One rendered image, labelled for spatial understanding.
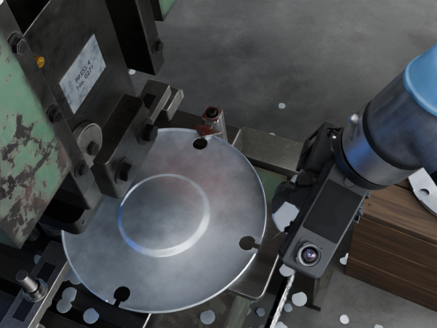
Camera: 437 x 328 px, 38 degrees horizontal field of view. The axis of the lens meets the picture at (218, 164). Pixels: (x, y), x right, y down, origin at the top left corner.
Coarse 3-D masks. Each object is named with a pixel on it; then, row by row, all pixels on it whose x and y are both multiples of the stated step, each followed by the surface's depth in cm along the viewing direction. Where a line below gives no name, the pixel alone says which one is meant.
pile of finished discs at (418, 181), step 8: (416, 176) 136; (424, 176) 136; (416, 184) 135; (424, 184) 135; (432, 184) 134; (416, 192) 134; (424, 192) 135; (432, 192) 133; (424, 200) 133; (432, 200) 132; (432, 208) 131
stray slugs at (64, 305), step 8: (40, 256) 95; (72, 272) 93; (280, 272) 97; (288, 272) 96; (64, 280) 93; (72, 280) 92; (72, 288) 92; (64, 296) 91; (72, 296) 91; (296, 296) 94; (304, 296) 94; (64, 304) 91; (296, 304) 94; (64, 312) 90; (88, 312) 90; (96, 312) 89; (208, 312) 94; (88, 320) 89; (96, 320) 89; (208, 320) 94
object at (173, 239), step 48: (192, 144) 95; (144, 192) 90; (192, 192) 89; (240, 192) 89; (96, 240) 87; (144, 240) 86; (192, 240) 86; (96, 288) 83; (144, 288) 83; (192, 288) 82
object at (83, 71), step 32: (32, 0) 57; (64, 0) 59; (96, 0) 64; (32, 32) 56; (64, 32) 61; (96, 32) 66; (64, 64) 62; (96, 64) 68; (64, 96) 64; (96, 96) 70; (128, 96) 76; (96, 128) 70; (128, 128) 73; (96, 160) 71; (128, 160) 75; (64, 192) 75; (96, 192) 77
